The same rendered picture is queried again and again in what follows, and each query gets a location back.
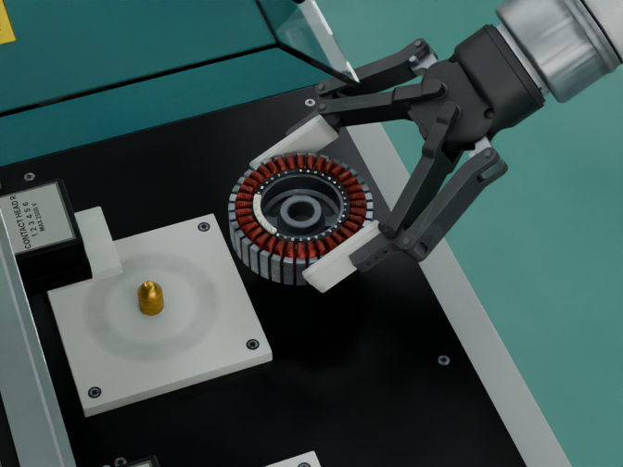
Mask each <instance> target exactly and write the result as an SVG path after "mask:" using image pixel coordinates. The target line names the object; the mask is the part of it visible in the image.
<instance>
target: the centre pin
mask: <svg viewBox="0 0 623 467"><path fill-rule="evenodd" d="M137 295H138V301H139V307H140V310H141V311H142V312H143V313H144V314H145V315H148V316H153V315H157V314H159V313H161V312H162V310H163V308H164V301H163V294H162V288H161V286H160V285H159V284H157V283H155V282H151V281H147V282H144V283H143V284H141V285H140V286H139V287H138V290H137Z"/></svg>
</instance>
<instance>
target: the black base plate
mask: <svg viewBox="0 0 623 467"><path fill-rule="evenodd" d="M315 86H316V85H315ZM315 86H312V87H308V88H304V89H301V90H297V91H294V92H290V93H286V94H282V95H277V96H273V97H269V98H265V99H262V100H259V101H255V102H251V103H247V104H244V105H241V106H237V107H230V108H227V109H224V110H220V111H216V112H212V113H209V114H205V115H202V116H198V117H194V118H191V119H187V120H181V121H177V122H174V123H170V124H166V125H163V126H159V127H156V128H152V129H148V130H145V131H141V132H138V133H131V134H127V135H124V136H121V137H117V138H113V139H109V140H107V141H103V142H99V143H95V144H91V145H86V146H82V147H78V148H74V149H71V150H68V151H64V152H60V153H56V154H53V155H49V156H46V157H42V158H36V159H32V160H29V161H25V162H21V163H18V164H14V165H10V166H7V167H4V168H0V183H1V186H2V188H1V189H0V194H2V193H5V192H9V191H12V190H16V189H20V188H23V187H26V186H30V185H34V184H38V183H43V182H47V181H51V180H54V179H57V178H61V179H62V180H63V182H64V184H65V187H66V190H67V193H68V196H69V199H70V203H71V206H72V209H73V212H74V213H76V212H80V211H83V210H87V209H90V208H96V207H101V209H102V212H103V215H104V218H105V220H106V223H107V226H108V230H109V232H110V235H111V238H112V241H116V240H120V239H122V238H126V237H130V236H133V235H137V234H142V233H146V232H149V231H153V230H156V229H159V228H162V227H166V226H170V225H173V224H176V223H179V222H183V221H189V220H193V219H195V218H199V217H202V216H206V215H210V214H213V215H214V217H215V219H216V221H217V223H218V225H219V227H220V230H221V232H222V236H223V238H224V241H225V243H226V244H227V247H228V249H229V251H230V254H231V256H232V258H233V261H234V263H235V266H236V268H237V271H238V273H239V275H240V278H241V280H242V282H243V285H244V286H245V288H246V291H247V293H248V297H249V299H250V302H251V304H252V306H253V309H254V310H255V312H256V315H257V317H258V319H259V322H260V324H261V328H262V330H263V332H264V334H265V336H266V339H267V341H268V343H269V346H270V348H271V351H272V354H273V359H272V360H271V361H267V362H264V363H262V364H259V365H255V366H252V367H249V368H246V369H243V370H240V371H237V372H231V373H228V374H226V375H222V376H219V377H216V378H213V379H209V380H207V381H204V382H201V383H197V384H194V385H190V386H186V387H183V388H180V389H177V390H173V391H171V392H168V393H165V394H161V395H158V396H155V397H152V398H147V399H144V400H141V401H137V402H135V403H132V404H129V405H125V406H122V407H119V408H117V409H113V410H108V411H105V412H101V413H98V414H96V415H93V416H89V417H84V414H83V408H82V405H81V402H80V400H79V396H78V393H77V390H76V387H75V384H74V381H73V378H72V375H71V371H70V366H69V364H68V360H67V357H66V354H65V351H64V347H63V345H62V342H61V338H60V335H59V332H58V329H57V324H56V321H55V318H54V314H53V311H52V309H51V306H50V302H49V299H48V296H47V293H46V292H43V293H40V294H37V295H33V296H30V297H27V298H28V302H29V305H30V309H31V312H32V317H33V320H34V324H35V327H36V330H37V334H38V336H39V340H40V343H41V346H42V350H43V352H44V358H45V361H46V365H47V368H48V371H49V374H50V377H51V381H52V384H53V387H54V390H55V393H56V397H57V402H58V406H59V408H60V411H61V415H62V418H63V422H64V424H65V427H66V431H67V434H68V438H69V441H70V446H71V449H72V453H73V456H74V459H75V462H76V465H77V467H102V466H104V465H109V466H110V467H116V466H119V465H122V464H125V463H128V462H131V461H136V460H139V459H143V458H145V457H148V456H151V455H155V456H156V457H157V458H158V461H159V466H160V467H265V466H268V465H271V464H274V463H277V462H279V461H285V460H288V459H291V458H294V457H297V456H299V455H302V454H305V453H308V452H311V451H314V452H315V455H316V457H317V459H318V461H319V463H320V465H321V467H527V466H526V464H525V462H524V460H523V458H522V456H521V454H520V453H519V451H518V449H517V447H516V445H515V442H514V440H513V439H512V438H511V436H510V434H509V432H508V430H507V428H506V426H505V425H504V423H503V421H502V418H501V416H500V414H499V412H498V411H497V410H496V408H495V406H494V404H493V402H492V400H491V398H490V396H489V394H488V392H487V390H486V388H485V386H484V385H483V384H482V382H481V380H480V378H479V376H478V374H477V371H476V370H475V368H474V366H473V364H472V362H471V360H470V359H469V357H468V356H467V354H466V352H465V350H464V347H463V345H462V343H461V342H460V340H459V338H458V336H457V334H456V333H455V331H454V329H453V328H452V326H451V323H450V321H449V319H448V317H447V315H446V314H445V312H444V310H443V308H442V306H441V305H440V303H439V301H438V299H437V297H436V295H435V293H434V291H433V289H432V287H431V286H430V284H429V282H428V280H427V278H426V276H425V274H424V273H423V271H422V269H421V267H420V265H419V263H418V262H417V261H415V260H414V259H412V258H411V257H410V256H408V255H407V254H406V253H404V252H402V251H396V252H394V253H392V254H391V255H390V256H388V257H387V258H385V259H383V260H382V261H381V262H379V263H378V264H376V265H375V266H374V267H373V268H372V269H370V270H369V271H364V272H360V271H359V270H358V269H357V270H356V271H354V272H353V273H351V274H350V275H348V276H347V277H345V278H344V279H343V280H341V281H340V282H338V283H337V284H335V285H334V286H332V287H331V288H329V289H328V290H327V291H325V292H324V293H321V292H320V291H319V290H318V289H316V288H315V287H314V286H313V285H311V284H309V282H307V281H306V285H297V277H295V281H294V283H293V285H291V284H284V279H283V280H282V282H281V283H277V282H274V281H272V276H271V277H270V279H269V280H268V279H266V278H264V277H262V276H261V273H259V274H257V273H256V272H254V271H252V270H251V266H250V267H248V266H247V265H245V264H244V262H243V260H242V259H240V258H239V256H238V255H237V254H236V251H235V249H234V247H233V242H232V240H231V235H230V223H229V212H228V205H229V198H230V195H231V194H232V191H233V189H234V187H235V185H237V181H238V180H239V179H240V178H241V177H244V173H245V172H247V171H248V170H252V168H251V167H250V165H249V164H250V163H249V162H251V161H252V160H254V159H255V158H257V157H258V156H260V155H261V154H263V153H264V152H265V151H267V150H268V149H270V148H271V147H273V146H274V145H276V144H277V143H279V142H280V141H282V140H283V139H285V138H286V132H287V131H288V130H289V128H291V127H292V126H294V125H295V124H297V123H298V122H299V121H301V120H303V119H304V118H306V117H307V116H308V115H310V114H311V113H312V112H313V111H314V110H315V109H316V108H317V105H318V103H319V101H318V94H317V93H316V92H315ZM337 134H338V138H337V139H336V140H334V141H333V142H331V143H330V144H328V145H326V146H325V147H324V148H322V149H321V150H319V151H318V152H316V153H315V154H317V158H318V157H320V155H325V156H328V157H329V160H331V158H335V159H337V160H339V164H341V163H342V162H343V163H345V164H347V165H348V166H350V169H354V170H355V171H356V172H357V173H358V176H361V177H362V178H363V179H364V184H367V186H368V187H369V190H370V193H371V195H372V199H373V204H374V212H373V221H374V220H378V221H379V222H380V223H383V224H385V223H386V221H387V219H388V216H389V214H390V213H391V211H390V209H389V207H388V204H387V203H386V201H385V199H384V197H383V196H382V194H381V192H380V190H379V189H378V187H377V185H376V183H375V180H374V178H373V176H372V175H371V173H370V171H369V170H368V168H367V166H366V164H365V162H364V161H363V159H362V156H361V154H360V152H359V150H358V148H357V147H356V145H355V144H354V142H353V140H352V138H351V136H350V134H349V132H348V130H347V128H346V127H341V129H340V133H337Z"/></svg>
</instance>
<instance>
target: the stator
mask: <svg viewBox="0 0 623 467"><path fill-rule="evenodd" d="M283 202H284V203H283ZM319 202H321V203H323V204H324V205H326V206H327V207H328V208H329V209H330V210H331V211H332V212H333V214H334V215H333V216H331V217H326V216H325V215H324V214H323V212H322V207H321V205H320V204H319ZM281 203H283V204H282V206H281V208H280V213H279V215H278V216H277V217H270V216H268V215H269V214H270V212H271V211H272V210H273V209H274V208H275V207H276V206H278V205H279V204H281ZM228 212H229V223H230V235H231V240H232V242H233V247H234V249H235V251H236V254H237V255H238V256H239V258H240V259H242V260H243V262H244V264H245V265H247V266H248V267H250V266H251V270H252V271H254V272H256V273H257V274H259V273H261V276H262V277H264V278H266V279H268V280H269V279H270V277H271V276H272V281H274V282H277V283H281V282H282V280H283V279H284V284H291V285H293V283H294V281H295V277H297V285H306V280H305V279H304V278H303V276H302V272H303V271H304V270H306V269H307V268H309V267H310V266H311V265H312V264H313V263H315V262H316V261H317V260H319V259H321V258H322V257H323V256H325V255H326V254H328V253H329V252H330V251H332V250H333V249H335V248H336V247H337V246H339V245H341V244H342V243H343V242H345V241H346V240H348V239H349V238H351V237H352V236H353V235H355V234H356V233H357V232H359V231H360V230H361V229H363V228H364V227H365V226H367V225H368V224H370V223H371V222H372V221H373V212H374V204H373V199H372V195H371V193H370V190H369V187H368V186H367V184H364V179H363V178H362V177H361V176H358V173H357V172H356V171H355V170H354V169H350V166H348V165H347V164H345V163H343V162H342V163H341V164H339V160H337V159H335V158H331V160H329V157H328V156H325V155H320V157H318V158H317V154H314V153H309V155H308V156H307V159H306V158H305V153H297V156H296V160H295V157H294V155H293V153H288V154H285V159H284V158H282V156H281V155H280V156H276V157H273V160H270V159H269V158H268V159H265V160H264V161H263V162H262V165H261V164H260V163H258V164H257V165H255V166H253V167H252V170H248V171H247V172H245V173H244V177H241V178H240V179H239V180H238V181H237V185H235V187H234V189H233V191H232V194H231V195H230V198H229V205H228ZM297 216H306V217H309V218H310V219H309V220H307V221H294V220H292V219H293V218H294V217H297ZM325 230H327V231H325ZM277 231H278V232H279V233H278V232H277ZM324 231H325V232H324Z"/></svg>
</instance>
